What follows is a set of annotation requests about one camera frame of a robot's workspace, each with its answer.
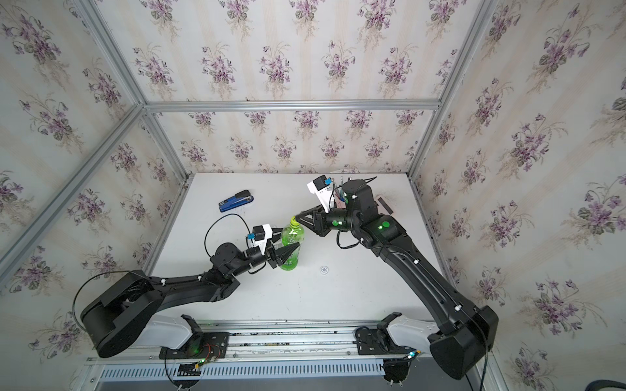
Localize green plastic bottle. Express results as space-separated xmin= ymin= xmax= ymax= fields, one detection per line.
xmin=281 ymin=217 xmax=305 ymax=271

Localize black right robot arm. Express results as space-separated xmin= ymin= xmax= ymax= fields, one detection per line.
xmin=295 ymin=175 xmax=499 ymax=380

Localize pink calculator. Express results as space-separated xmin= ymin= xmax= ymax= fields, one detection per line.
xmin=376 ymin=195 xmax=394 ymax=215

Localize blue black stapler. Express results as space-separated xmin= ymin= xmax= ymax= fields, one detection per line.
xmin=218 ymin=190 xmax=254 ymax=213

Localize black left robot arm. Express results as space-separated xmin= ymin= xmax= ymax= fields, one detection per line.
xmin=80 ymin=243 xmax=299 ymax=358

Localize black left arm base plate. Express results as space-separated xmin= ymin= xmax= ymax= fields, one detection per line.
xmin=159 ymin=314 xmax=231 ymax=362

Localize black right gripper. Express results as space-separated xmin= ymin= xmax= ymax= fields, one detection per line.
xmin=295 ymin=202 xmax=363 ymax=239

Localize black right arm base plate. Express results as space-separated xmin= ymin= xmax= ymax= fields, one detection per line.
xmin=354 ymin=312 xmax=423 ymax=358

